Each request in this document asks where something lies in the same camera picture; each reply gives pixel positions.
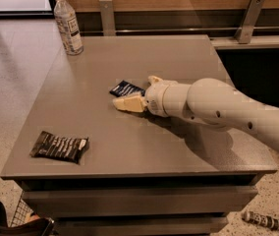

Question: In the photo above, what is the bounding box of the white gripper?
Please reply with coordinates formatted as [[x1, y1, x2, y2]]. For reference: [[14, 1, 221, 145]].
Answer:
[[113, 76, 177, 117]]

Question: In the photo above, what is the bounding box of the blue rxbar blueberry wrapper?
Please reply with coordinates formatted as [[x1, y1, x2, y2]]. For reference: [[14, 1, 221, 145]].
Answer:
[[110, 81, 145, 97]]

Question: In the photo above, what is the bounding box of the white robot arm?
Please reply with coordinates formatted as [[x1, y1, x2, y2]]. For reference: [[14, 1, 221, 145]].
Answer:
[[110, 76, 279, 152]]

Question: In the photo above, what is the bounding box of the black rxbar chocolate wrapper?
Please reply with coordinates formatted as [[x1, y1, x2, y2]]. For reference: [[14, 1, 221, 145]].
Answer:
[[29, 131, 88, 164]]

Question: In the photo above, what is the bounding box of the grey cabinet with drawers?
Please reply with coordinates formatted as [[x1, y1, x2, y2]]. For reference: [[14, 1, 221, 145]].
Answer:
[[1, 35, 276, 236]]

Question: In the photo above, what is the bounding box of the clear plastic water bottle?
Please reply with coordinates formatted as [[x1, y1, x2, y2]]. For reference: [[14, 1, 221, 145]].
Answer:
[[54, 0, 84, 55]]

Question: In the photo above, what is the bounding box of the black and white striped stick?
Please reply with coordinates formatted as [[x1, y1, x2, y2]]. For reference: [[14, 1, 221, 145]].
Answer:
[[242, 211, 279, 231]]

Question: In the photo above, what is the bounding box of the left metal wall bracket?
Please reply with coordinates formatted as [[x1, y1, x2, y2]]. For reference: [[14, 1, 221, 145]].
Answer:
[[99, 0, 116, 36]]

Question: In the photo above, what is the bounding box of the metal wall bracket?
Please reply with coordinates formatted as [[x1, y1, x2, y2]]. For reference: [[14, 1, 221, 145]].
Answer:
[[234, 0, 265, 44], [99, 0, 116, 36]]

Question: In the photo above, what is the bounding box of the right metal wall bracket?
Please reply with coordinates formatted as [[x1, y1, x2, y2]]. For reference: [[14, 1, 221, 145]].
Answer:
[[234, 0, 265, 44]]

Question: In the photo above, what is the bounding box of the wire mesh basket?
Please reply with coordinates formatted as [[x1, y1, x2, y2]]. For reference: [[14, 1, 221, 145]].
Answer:
[[9, 195, 33, 227]]

